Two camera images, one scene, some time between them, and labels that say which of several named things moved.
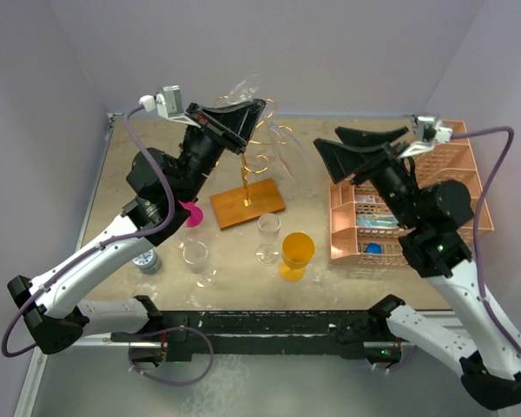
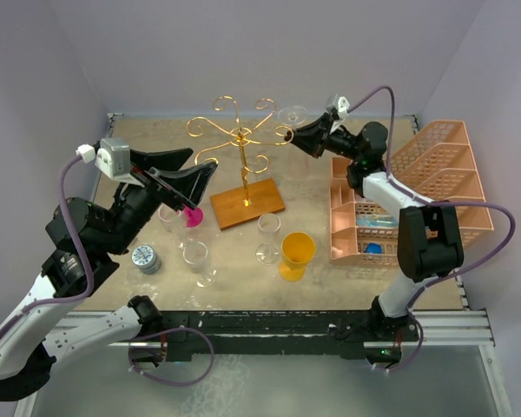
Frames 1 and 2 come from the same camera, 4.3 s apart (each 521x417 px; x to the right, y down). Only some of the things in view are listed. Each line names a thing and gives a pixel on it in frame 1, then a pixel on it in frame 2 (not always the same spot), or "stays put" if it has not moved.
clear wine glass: (289, 151) -> (290, 117)
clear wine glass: (267, 252) stays put
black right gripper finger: (342, 161) -> (306, 140)
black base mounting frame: (358, 333) stays put
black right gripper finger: (359, 138) -> (311, 132)
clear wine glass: (196, 254) stays put
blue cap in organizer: (373, 248) stays put
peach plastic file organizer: (362, 232) stays put
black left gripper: (242, 118) -> (187, 185)
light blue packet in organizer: (376, 220) stays put
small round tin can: (148, 262) stays put
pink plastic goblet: (196, 214) stays put
